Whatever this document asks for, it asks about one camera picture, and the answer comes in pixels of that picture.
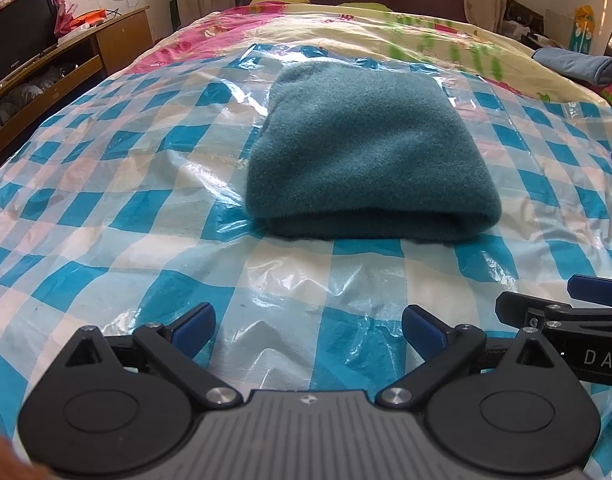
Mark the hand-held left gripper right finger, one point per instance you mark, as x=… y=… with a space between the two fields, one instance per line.
x=423 y=327

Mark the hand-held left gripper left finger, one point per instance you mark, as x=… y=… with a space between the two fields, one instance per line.
x=195 y=322

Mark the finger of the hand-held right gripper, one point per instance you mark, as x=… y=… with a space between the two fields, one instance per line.
x=516 y=305
x=596 y=290

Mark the teal towel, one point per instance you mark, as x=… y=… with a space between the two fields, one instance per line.
x=366 y=150

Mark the blue checkered plastic sheet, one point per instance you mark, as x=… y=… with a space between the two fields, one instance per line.
x=135 y=210

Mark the folded blue cloth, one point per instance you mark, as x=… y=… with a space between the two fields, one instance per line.
x=576 y=65

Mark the yellow printed bag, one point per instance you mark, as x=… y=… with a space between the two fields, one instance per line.
x=583 y=27

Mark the grey plastic bag bundle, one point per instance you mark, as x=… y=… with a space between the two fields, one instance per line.
x=15 y=100

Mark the wooden TV cabinet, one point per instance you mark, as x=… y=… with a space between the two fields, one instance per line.
x=120 y=40

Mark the floral pink and cream quilt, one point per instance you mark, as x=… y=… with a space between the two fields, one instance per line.
x=336 y=22

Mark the orange plastic bag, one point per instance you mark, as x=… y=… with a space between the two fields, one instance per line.
x=88 y=17

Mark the green pillow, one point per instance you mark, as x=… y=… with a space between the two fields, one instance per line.
x=366 y=5

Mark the pink plastic bag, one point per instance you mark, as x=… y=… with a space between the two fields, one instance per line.
x=63 y=12

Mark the black television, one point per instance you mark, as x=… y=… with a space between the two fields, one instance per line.
x=15 y=35

